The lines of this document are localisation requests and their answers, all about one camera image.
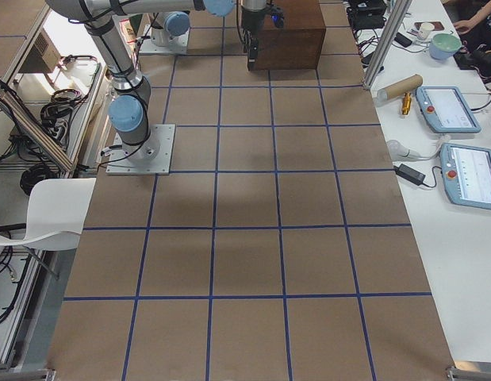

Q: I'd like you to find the aluminium frame post right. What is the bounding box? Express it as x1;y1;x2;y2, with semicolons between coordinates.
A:
362;0;412;90

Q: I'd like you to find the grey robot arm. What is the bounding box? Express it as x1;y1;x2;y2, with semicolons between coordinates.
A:
47;1;237;161
148;11;190;48

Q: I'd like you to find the black power brick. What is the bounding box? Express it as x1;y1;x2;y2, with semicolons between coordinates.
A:
394;164;426;186

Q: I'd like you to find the white handheld device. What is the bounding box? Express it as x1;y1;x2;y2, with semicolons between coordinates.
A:
386;134;451;162

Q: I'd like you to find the lower teach pendant tablet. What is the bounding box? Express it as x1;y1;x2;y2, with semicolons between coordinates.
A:
439;143;491;210

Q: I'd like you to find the green bowl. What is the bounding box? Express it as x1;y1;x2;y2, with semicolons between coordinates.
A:
428;33;462;60

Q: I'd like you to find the upper teach pendant tablet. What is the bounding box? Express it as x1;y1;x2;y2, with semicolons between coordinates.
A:
415;86;481;134

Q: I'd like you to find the dark wooden drawer box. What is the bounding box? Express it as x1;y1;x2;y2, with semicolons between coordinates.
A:
247;0;326;71

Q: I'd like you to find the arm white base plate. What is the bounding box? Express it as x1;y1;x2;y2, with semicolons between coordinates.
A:
105;124;175;175
140;29;190;56

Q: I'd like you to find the white paper cup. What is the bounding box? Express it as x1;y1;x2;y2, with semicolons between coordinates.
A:
417;22;435;40

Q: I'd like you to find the black smartphone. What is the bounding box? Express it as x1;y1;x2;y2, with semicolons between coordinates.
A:
394;33;412;48

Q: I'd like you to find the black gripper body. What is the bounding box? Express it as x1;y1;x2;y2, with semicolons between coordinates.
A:
240;3;284;37

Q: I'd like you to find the teach pendant tablet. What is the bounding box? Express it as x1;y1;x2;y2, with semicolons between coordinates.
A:
415;86;481;134
439;143;491;210

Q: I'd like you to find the white curled paper sheet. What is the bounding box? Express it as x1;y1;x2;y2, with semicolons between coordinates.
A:
0;178;96;251

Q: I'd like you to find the black cable bundle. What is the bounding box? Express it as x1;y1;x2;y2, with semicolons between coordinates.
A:
19;164;52;198

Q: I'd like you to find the diagonal aluminium frame bar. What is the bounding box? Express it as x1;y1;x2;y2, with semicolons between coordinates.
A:
0;79;75;172

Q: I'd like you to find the cardboard tube roll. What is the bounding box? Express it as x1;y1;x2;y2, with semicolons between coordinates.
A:
377;74;423;102

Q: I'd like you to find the yellow handled tool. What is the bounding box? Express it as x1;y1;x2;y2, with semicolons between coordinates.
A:
401;92;412;116

